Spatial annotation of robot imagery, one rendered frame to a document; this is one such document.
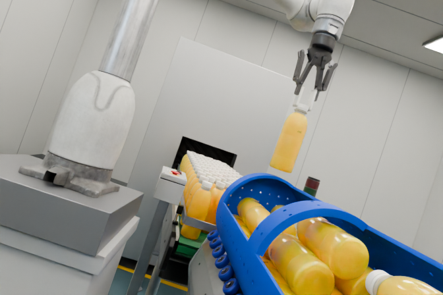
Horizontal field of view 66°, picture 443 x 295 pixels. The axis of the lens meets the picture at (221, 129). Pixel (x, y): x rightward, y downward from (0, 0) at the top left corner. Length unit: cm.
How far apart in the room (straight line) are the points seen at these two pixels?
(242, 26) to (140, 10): 467
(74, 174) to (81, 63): 512
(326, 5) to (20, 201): 96
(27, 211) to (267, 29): 525
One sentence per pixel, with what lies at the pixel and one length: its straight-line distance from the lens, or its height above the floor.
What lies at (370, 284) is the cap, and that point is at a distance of 56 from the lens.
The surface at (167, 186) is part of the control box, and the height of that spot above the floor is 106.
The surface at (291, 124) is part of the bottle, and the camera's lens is 106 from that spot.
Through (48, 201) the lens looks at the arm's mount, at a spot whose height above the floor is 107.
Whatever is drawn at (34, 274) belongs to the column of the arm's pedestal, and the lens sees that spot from 80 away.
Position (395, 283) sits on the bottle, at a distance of 51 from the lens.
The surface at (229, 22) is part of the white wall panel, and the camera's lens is 571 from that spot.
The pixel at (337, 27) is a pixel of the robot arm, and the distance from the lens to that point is 114.
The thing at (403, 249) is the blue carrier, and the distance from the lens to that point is 65.
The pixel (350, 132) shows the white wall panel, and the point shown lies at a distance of 584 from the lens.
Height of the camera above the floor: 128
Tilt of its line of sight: 2 degrees up
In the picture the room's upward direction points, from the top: 19 degrees clockwise
